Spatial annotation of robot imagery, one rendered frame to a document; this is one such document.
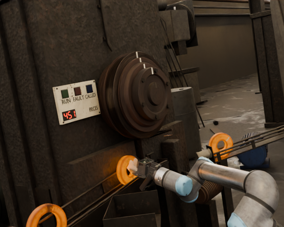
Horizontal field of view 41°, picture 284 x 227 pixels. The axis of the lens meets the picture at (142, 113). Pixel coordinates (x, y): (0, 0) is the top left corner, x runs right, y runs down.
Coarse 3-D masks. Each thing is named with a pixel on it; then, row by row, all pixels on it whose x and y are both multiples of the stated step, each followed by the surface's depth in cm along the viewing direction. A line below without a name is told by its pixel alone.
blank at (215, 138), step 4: (212, 136) 237; (216, 136) 235; (220, 136) 236; (224, 136) 236; (228, 136) 237; (212, 140) 234; (216, 140) 235; (220, 140) 236; (224, 140) 237; (228, 140) 237; (212, 144) 235; (216, 144) 235; (224, 144) 240; (228, 144) 237; (232, 144) 238; (212, 148) 235; (216, 148) 236; (224, 148) 238; (224, 156) 237
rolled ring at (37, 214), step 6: (42, 204) 159; (48, 204) 159; (54, 204) 161; (36, 210) 156; (42, 210) 156; (48, 210) 158; (54, 210) 160; (60, 210) 163; (30, 216) 155; (36, 216) 154; (60, 216) 163; (30, 222) 152; (36, 222) 154; (60, 222) 163; (66, 222) 165
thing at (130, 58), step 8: (128, 56) 198; (136, 56) 203; (144, 56) 208; (120, 64) 193; (112, 72) 194; (120, 72) 193; (112, 80) 191; (112, 88) 189; (112, 96) 189; (112, 104) 191; (112, 112) 193; (120, 112) 192; (112, 120) 196; (120, 120) 192; (120, 128) 198; (128, 128) 196; (136, 136) 200; (144, 136) 205
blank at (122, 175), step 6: (126, 156) 198; (132, 156) 201; (120, 162) 196; (126, 162) 197; (120, 168) 194; (126, 168) 197; (120, 174) 194; (126, 174) 197; (132, 174) 202; (120, 180) 196; (126, 180) 196
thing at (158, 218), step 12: (144, 192) 170; (156, 192) 170; (120, 204) 172; (132, 204) 171; (144, 204) 171; (156, 204) 170; (108, 216) 156; (120, 216) 172; (132, 216) 145; (144, 216) 144; (156, 216) 169
